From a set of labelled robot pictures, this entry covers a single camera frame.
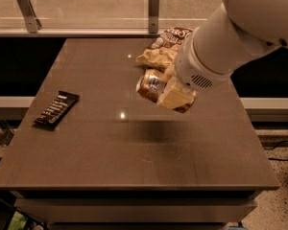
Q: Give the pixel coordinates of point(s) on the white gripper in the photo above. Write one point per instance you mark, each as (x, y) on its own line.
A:
(191, 68)

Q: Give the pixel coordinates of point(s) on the orange soda can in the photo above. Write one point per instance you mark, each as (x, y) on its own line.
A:
(151, 85)

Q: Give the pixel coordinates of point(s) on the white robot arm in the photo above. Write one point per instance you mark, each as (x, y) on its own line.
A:
(238, 32)

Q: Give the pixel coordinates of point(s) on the brown chip bag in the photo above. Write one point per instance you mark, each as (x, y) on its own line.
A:
(160, 54)

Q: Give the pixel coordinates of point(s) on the glass barrier panel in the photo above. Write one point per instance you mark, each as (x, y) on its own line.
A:
(108, 14)

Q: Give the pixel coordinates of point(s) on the black snack bar wrapper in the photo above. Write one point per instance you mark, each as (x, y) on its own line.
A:
(52, 115)

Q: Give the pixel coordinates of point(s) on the green printed object on floor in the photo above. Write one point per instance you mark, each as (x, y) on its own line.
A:
(19, 221)

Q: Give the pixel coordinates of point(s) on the middle metal glass bracket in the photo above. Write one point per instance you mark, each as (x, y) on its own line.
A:
(153, 14)

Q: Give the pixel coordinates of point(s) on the metal glass bracket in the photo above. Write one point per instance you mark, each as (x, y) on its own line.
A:
(32, 23)
(153, 14)

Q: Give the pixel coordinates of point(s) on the left metal glass bracket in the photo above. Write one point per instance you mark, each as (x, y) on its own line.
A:
(32, 23)

